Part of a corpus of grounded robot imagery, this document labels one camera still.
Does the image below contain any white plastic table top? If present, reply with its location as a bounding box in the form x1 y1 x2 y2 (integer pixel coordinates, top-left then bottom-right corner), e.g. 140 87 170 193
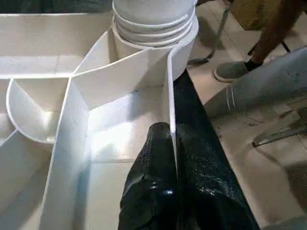
0 12 200 230

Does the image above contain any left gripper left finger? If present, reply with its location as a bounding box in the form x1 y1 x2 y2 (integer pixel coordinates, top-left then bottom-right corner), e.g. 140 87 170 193
118 121 180 230

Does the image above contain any black quilted mat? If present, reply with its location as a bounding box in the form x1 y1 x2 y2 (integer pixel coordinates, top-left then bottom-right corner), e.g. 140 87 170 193
0 0 261 230

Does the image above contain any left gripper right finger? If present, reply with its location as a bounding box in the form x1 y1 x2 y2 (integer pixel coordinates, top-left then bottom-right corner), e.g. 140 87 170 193
177 126 260 230

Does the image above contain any white plastic table leg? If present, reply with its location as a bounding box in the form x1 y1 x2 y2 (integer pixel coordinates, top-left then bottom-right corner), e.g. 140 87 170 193
111 0 199 50

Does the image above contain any grey slip-on shoe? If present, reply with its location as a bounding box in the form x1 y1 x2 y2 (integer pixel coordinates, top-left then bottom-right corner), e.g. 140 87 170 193
213 60 257 84

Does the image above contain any brown trouser leg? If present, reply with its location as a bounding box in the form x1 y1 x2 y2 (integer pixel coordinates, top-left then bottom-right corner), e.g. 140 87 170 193
248 0 303 66

